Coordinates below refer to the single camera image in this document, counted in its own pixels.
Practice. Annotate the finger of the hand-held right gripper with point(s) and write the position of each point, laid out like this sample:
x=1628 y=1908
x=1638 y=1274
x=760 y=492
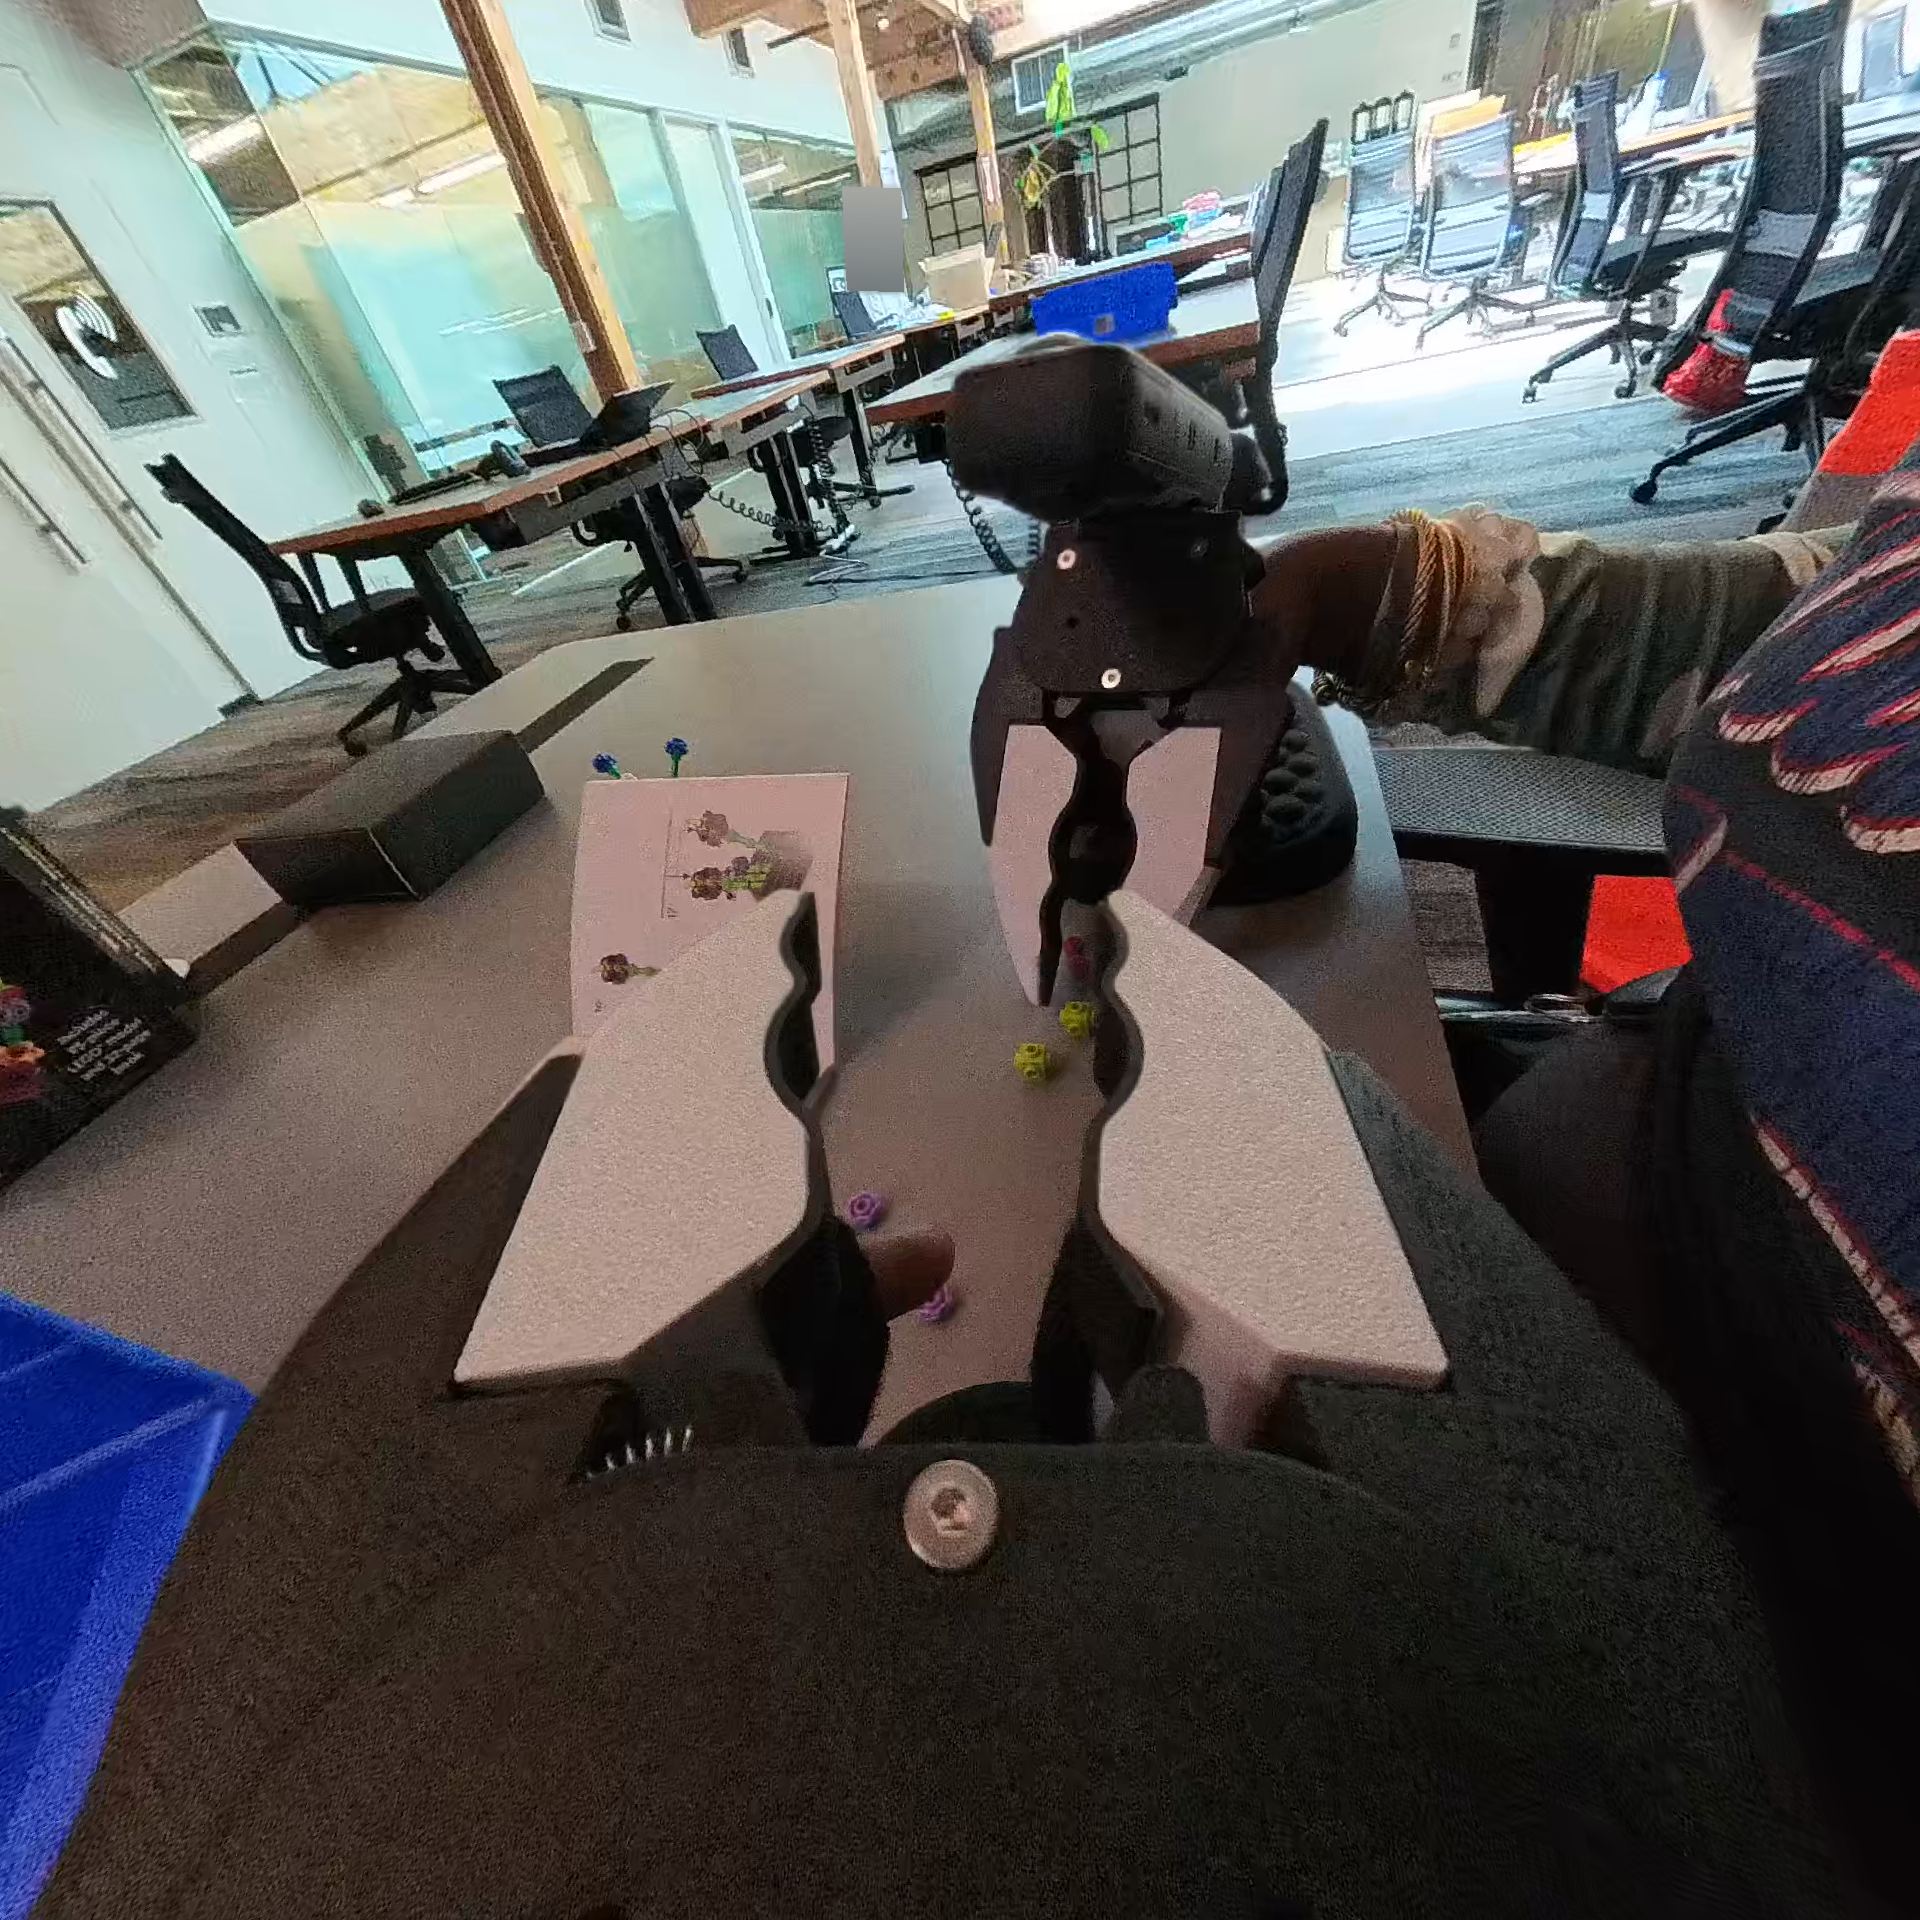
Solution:
x=1024 y=811
x=1170 y=811

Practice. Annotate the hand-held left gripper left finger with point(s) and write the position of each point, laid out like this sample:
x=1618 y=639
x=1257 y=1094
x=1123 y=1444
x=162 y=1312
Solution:
x=632 y=1201

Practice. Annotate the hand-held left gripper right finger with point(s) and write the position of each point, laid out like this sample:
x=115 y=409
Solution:
x=1276 y=1201

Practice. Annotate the small red flower brick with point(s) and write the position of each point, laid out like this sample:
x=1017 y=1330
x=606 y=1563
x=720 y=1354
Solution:
x=1072 y=960

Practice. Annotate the white instruction booklet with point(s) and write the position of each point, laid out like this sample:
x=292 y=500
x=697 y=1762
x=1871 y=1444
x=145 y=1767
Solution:
x=707 y=902

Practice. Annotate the matte black box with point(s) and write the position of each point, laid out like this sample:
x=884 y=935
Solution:
x=392 y=817

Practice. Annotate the black glossy cardboard box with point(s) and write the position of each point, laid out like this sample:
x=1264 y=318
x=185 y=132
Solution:
x=76 y=1019

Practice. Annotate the blue plastic bin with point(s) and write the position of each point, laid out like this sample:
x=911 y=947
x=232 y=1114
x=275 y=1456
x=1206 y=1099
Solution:
x=91 y=1592

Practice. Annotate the person's right forearm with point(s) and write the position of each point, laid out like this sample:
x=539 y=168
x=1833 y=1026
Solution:
x=1651 y=644

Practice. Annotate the grey desk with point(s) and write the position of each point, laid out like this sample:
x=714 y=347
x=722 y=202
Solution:
x=361 y=1052

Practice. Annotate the person's right hand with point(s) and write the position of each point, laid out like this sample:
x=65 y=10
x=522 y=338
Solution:
x=1336 y=616

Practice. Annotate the black mesh cushion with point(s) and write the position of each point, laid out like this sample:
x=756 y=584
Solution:
x=1291 y=811

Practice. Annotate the wooden table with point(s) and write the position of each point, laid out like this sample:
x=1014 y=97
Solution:
x=511 y=488
x=1052 y=355

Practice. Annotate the blue plastic crate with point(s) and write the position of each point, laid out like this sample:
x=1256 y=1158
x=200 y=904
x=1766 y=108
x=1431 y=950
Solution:
x=1105 y=304

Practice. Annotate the black chair armrest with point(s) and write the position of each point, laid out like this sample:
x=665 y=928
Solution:
x=1515 y=811

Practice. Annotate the orange traffic cone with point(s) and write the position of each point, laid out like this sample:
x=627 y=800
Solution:
x=1634 y=930

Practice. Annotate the person's dark clothing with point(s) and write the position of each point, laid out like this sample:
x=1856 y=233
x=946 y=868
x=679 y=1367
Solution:
x=1772 y=1201

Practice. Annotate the black office chair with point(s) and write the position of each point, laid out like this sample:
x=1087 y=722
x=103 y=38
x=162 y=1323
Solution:
x=1801 y=241
x=332 y=616
x=616 y=450
x=1440 y=210

